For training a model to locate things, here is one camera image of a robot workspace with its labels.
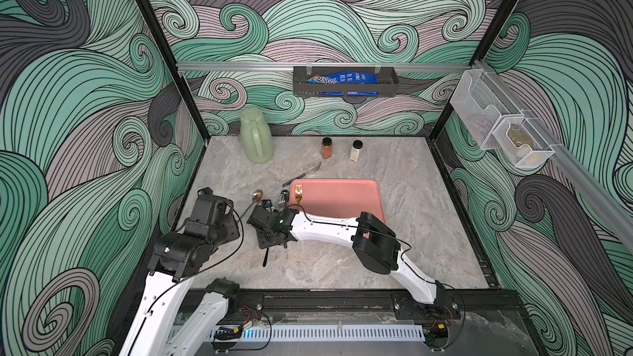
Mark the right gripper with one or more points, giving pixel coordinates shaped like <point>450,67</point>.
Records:
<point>264,222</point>

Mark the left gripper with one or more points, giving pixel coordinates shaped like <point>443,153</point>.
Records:
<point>232,225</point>

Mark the gold fork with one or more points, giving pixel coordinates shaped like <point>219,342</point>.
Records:
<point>298,193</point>

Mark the pink tray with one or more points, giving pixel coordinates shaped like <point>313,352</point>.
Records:
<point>339,198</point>

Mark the patterned silver fork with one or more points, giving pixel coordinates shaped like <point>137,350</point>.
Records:
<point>283,199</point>

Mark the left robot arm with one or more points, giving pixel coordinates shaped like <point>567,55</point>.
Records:
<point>177,257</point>

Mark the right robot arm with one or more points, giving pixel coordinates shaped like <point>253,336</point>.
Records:
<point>373,242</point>

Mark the green pitcher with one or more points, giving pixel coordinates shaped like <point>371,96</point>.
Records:
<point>256,137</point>

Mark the orange spice jar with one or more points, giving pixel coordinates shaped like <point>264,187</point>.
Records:
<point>326,148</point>

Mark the white spice jar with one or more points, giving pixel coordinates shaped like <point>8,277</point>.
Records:
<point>355,151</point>

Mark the blue snack bag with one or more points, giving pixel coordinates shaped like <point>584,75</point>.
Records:
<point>343,83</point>

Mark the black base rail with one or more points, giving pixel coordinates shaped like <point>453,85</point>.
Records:
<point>398,302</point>

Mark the white slotted cable duct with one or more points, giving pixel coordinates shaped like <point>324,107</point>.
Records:
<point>334,333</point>

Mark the black wall basket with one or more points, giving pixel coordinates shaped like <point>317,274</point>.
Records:
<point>388,80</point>

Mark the aluminium back rail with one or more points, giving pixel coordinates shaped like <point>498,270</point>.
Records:
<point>251,66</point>

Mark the aluminium rail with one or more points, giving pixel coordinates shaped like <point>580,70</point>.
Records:
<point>251,66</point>
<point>597,197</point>

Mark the large clear wall bin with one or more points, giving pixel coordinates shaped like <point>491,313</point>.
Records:
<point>476,102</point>

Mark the small clear wall bin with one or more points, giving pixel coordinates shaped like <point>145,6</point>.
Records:
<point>522,145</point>

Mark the aluminium right rail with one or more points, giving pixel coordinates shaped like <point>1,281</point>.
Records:
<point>597,197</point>

